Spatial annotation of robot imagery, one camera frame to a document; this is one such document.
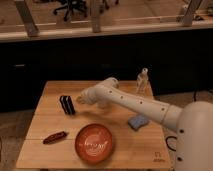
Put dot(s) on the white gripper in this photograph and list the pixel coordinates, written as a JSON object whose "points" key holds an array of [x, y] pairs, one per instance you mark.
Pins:
{"points": [[87, 96]]}

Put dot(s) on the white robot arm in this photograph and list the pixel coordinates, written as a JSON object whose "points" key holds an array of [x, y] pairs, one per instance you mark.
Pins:
{"points": [[193, 123]]}

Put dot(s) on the clear plastic cup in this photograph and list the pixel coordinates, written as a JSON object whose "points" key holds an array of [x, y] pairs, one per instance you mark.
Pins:
{"points": [[103, 104]]}

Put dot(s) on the blue sponge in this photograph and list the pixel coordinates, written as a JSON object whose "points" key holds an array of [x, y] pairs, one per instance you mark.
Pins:
{"points": [[137, 122]]}

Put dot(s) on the clear plastic bottle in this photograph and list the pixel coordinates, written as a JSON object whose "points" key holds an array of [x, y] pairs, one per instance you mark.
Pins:
{"points": [[142, 81]]}

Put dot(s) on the orange bowl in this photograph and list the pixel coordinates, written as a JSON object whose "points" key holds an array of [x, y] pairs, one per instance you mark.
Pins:
{"points": [[94, 143]]}

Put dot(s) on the black office chair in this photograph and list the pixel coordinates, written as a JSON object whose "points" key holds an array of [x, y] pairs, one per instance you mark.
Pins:
{"points": [[70, 6]]}

